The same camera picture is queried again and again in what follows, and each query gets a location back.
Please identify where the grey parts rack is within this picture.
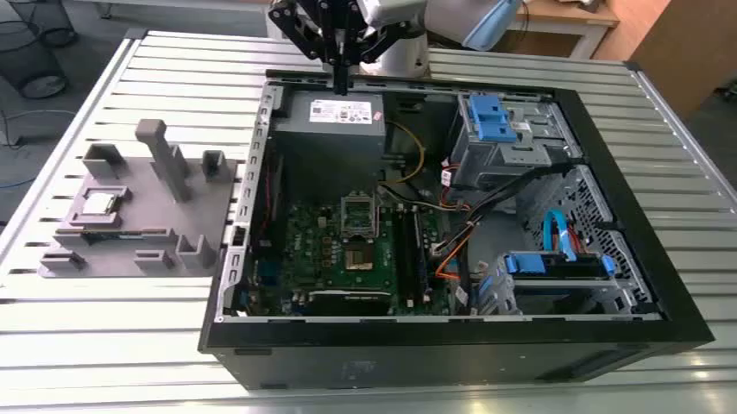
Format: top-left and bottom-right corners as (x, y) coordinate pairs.
(36, 119), (241, 280)

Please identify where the grey power supply unit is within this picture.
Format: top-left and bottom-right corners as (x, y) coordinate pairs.
(269, 91), (387, 195)

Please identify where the silver metal drive cage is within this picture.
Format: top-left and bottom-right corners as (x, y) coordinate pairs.
(449, 92), (584, 191)
(469, 248), (661, 318)

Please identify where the black RAM slot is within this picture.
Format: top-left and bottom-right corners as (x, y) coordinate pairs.
(409, 204), (429, 307)
(401, 204), (422, 308)
(415, 205), (435, 305)

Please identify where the green motherboard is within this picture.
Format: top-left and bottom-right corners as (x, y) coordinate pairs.
(245, 189), (457, 318)

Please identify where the brown wooden cabinet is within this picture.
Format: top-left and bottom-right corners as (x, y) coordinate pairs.
(592, 0), (737, 124)

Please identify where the metal socket cover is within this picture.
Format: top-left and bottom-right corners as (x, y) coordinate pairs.
(339, 191), (381, 242)

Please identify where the light blue flat cable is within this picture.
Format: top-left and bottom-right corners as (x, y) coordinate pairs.
(542, 207), (580, 263)

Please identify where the wooden desk white frame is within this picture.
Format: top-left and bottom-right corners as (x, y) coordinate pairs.
(494, 0), (622, 61)

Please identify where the black mesh waste bin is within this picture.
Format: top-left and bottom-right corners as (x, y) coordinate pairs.
(10, 0), (80, 48)
(0, 19), (70, 100)

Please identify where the green RAM stick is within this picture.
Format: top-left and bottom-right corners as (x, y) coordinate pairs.
(79, 231), (147, 242)

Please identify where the black graphics card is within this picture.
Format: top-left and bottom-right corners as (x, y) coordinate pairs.
(306, 288), (394, 316)

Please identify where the black PC case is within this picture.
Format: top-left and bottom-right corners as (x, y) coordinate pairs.
(196, 67), (717, 392)

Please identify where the silver CPU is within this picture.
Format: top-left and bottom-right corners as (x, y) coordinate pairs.
(82, 192), (122, 216)

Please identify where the yellow wire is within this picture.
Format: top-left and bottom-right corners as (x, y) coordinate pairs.
(381, 119), (427, 185)

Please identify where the orange flat cable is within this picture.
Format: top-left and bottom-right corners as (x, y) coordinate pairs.
(434, 238), (473, 282)

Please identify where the silver camera black bracket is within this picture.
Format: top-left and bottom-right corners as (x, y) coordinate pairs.
(355, 0), (431, 29)

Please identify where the black sleeved cable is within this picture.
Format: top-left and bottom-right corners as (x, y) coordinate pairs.
(431, 162), (582, 260)

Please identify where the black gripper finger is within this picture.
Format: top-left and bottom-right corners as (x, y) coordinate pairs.
(339, 0), (415, 96)
(266, 0), (343, 96)

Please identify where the blue carrier with black disk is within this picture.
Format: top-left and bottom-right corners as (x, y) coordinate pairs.
(502, 252), (618, 280)

